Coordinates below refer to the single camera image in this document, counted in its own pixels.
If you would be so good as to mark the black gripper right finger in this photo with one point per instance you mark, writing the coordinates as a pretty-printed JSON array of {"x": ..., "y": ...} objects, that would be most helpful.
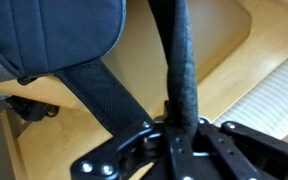
[{"x": 237, "y": 153}]

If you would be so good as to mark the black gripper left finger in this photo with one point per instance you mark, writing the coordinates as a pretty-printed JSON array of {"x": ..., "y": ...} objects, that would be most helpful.
[{"x": 124, "y": 150}]

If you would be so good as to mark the dark grey backpack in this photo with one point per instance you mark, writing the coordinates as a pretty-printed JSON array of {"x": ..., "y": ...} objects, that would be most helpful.
[{"x": 57, "y": 33}]

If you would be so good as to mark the tan leather couch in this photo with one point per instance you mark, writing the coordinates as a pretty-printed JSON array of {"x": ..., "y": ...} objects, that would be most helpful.
[{"x": 144, "y": 50}]

